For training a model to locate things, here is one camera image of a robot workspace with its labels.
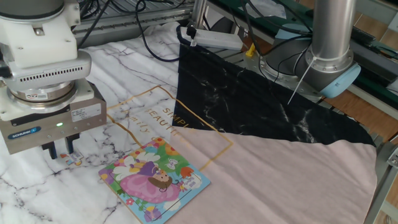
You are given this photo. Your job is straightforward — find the silver Schunk gripper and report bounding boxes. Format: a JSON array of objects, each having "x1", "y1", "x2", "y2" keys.
[{"x1": 0, "y1": 98, "x2": 108, "y2": 160}]

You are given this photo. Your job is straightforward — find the small puzzle piece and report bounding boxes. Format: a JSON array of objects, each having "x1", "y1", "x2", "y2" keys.
[{"x1": 60, "y1": 150, "x2": 85, "y2": 167}]

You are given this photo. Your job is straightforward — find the colourful fairy puzzle board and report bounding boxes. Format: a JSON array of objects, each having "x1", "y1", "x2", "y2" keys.
[{"x1": 98, "y1": 136, "x2": 212, "y2": 224}]

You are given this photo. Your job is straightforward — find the white gripper mounting plate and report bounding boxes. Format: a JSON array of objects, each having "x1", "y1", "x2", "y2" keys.
[{"x1": 0, "y1": 79, "x2": 106, "y2": 123}]

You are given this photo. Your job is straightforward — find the silver force torque sensor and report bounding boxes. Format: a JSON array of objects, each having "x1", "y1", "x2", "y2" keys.
[{"x1": 2, "y1": 51, "x2": 93, "y2": 110}]

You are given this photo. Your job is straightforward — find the white wrist adapter block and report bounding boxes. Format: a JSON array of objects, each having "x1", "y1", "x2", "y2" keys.
[{"x1": 0, "y1": 0, "x2": 81, "y2": 68}]

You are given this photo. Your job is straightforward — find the black power plug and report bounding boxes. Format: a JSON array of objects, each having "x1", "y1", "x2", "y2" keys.
[{"x1": 185, "y1": 25, "x2": 198, "y2": 47}]

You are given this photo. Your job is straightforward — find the white power strip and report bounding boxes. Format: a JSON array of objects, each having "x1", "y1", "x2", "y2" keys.
[{"x1": 179, "y1": 26, "x2": 244, "y2": 51}]

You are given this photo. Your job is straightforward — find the small yellow plastic part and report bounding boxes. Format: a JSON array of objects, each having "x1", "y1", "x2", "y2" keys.
[{"x1": 244, "y1": 42, "x2": 256, "y2": 58}]

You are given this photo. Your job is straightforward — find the marble pink black tablecloth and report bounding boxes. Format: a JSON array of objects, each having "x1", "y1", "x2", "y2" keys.
[{"x1": 0, "y1": 21, "x2": 379, "y2": 224}]

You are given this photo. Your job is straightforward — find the white zip tie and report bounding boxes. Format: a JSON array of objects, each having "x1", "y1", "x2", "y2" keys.
[{"x1": 287, "y1": 55, "x2": 318, "y2": 106}]

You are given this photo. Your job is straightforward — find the clear plastic bag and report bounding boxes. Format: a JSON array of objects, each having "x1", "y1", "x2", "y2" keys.
[{"x1": 244, "y1": 0, "x2": 287, "y2": 19}]

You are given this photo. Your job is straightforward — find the dark power cable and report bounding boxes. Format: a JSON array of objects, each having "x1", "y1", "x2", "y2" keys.
[{"x1": 136, "y1": 0, "x2": 187, "y2": 63}]

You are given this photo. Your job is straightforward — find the aluminium frame rail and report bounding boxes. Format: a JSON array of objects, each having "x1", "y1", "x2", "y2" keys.
[{"x1": 70, "y1": 4, "x2": 195, "y2": 41}]

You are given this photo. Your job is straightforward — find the aluminium frame post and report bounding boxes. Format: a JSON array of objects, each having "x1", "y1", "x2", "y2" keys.
[
  {"x1": 190, "y1": 0, "x2": 208, "y2": 29},
  {"x1": 363, "y1": 133, "x2": 398, "y2": 224}
]

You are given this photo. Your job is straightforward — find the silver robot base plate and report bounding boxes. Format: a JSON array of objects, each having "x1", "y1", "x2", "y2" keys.
[{"x1": 242, "y1": 51, "x2": 324, "y2": 103}]

